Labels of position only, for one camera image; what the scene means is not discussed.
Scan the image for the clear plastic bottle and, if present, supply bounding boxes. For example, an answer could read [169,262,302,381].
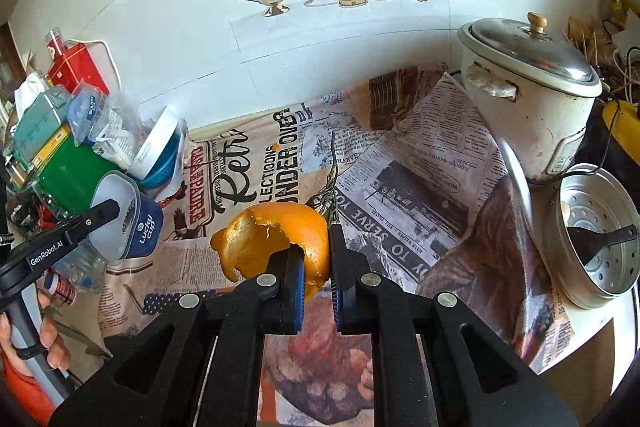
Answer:
[45,237,107,305]

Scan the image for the person's left forearm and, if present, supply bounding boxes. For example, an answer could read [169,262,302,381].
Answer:
[0,349,53,415]

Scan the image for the clear plastic bags pile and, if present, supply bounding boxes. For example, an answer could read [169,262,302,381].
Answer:
[67,82,146,168]

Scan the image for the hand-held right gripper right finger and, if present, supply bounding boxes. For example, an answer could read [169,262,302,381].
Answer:
[327,224,578,427]

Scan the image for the white rice cooker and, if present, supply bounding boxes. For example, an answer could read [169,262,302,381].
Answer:
[456,11,604,184]

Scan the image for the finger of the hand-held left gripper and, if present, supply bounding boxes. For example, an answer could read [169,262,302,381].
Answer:
[0,199,120,293]

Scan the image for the yellow plastic object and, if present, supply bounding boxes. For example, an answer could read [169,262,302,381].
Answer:
[601,98,640,158]

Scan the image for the black rice spoon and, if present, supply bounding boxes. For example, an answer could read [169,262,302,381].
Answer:
[566,223,639,276]

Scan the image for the red box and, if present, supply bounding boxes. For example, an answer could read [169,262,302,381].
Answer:
[46,41,111,96]

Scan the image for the newspaper-print tablecloth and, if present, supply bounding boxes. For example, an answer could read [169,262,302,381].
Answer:
[97,64,576,427]

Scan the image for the aluminium steamer basket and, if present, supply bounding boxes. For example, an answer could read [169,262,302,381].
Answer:
[541,163,640,311]

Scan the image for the orange peel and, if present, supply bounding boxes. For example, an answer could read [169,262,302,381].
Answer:
[210,201,332,304]

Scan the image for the green box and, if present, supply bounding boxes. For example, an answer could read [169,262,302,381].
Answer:
[31,138,132,219]

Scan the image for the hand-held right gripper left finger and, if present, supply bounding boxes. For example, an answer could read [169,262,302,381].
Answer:
[47,244,307,427]

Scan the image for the person's left hand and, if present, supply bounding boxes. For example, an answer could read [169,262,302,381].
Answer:
[0,292,72,371]

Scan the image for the blue and white plastic cup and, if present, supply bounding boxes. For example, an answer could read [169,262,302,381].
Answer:
[91,171,164,261]

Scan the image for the blue colander with white plate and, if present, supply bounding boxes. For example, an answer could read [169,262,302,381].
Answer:
[131,106,190,188]

